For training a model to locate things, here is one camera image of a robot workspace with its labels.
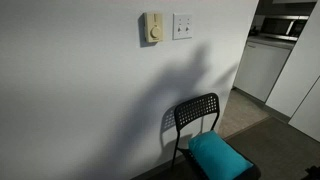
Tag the white switch toggle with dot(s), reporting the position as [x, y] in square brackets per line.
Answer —
[179, 29]
[187, 29]

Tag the black perforated metal chair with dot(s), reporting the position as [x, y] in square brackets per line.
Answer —
[196, 109]

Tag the teal cushion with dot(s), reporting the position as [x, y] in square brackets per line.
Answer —
[216, 156]

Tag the white kitchen base cabinet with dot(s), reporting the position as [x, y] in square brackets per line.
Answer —
[260, 70]

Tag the grey kitchen countertop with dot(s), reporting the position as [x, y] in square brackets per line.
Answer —
[271, 42]

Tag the stainless steel microwave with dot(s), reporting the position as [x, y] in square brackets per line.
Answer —
[280, 26]

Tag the tall white cabinet panel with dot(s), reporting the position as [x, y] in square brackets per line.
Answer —
[296, 73]

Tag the white cabinet door panel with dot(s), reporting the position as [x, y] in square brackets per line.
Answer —
[308, 113]

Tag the black object on floor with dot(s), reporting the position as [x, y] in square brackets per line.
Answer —
[313, 173]

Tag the beige wall thermostat with dial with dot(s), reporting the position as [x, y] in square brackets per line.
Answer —
[153, 26]

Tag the white double switch wall plate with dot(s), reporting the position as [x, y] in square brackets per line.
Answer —
[182, 19]

